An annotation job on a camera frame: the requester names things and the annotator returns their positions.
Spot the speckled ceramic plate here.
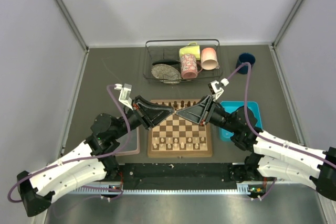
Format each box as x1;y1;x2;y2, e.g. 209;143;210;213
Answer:
151;64;182;84

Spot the dark blue mug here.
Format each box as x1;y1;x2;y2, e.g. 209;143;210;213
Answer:
236;52;256;74

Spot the wooden chess board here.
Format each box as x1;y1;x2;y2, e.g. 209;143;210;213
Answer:
148;113;213;158

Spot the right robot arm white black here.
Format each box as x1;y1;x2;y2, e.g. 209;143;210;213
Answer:
176;95;335;200

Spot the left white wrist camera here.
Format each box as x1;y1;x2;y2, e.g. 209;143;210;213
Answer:
114;83;133;110

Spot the black wire dish rack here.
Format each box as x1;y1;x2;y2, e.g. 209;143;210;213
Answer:
143;39;223;84

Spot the blue plastic tray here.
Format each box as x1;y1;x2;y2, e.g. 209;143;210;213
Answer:
219;101;263;142

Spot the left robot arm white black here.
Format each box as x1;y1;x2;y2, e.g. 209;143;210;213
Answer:
17;96;174;217

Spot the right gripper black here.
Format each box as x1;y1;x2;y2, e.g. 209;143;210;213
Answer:
175;95;238;134

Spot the metal tray pink rim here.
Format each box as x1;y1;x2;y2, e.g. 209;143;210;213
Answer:
113;128;140;156

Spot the pink white mug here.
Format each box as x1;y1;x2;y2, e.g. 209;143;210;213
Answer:
201;47;218;70

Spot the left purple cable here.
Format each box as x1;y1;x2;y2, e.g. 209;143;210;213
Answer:
7;84;133;203

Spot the yellow mug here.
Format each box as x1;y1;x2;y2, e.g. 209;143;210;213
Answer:
179;41;201;61

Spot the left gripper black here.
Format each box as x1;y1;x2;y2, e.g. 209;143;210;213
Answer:
112;95;174;140

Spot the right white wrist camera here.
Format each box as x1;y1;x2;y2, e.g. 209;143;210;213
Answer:
208;78;229;100

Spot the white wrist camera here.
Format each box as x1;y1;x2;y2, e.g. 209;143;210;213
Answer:
114;83;133;110
208;78;229;100

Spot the pink patterned mug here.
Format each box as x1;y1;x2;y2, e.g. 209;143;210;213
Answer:
180;54;203;80

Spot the aluminium front rail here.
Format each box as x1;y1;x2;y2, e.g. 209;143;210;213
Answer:
41;163;329;196

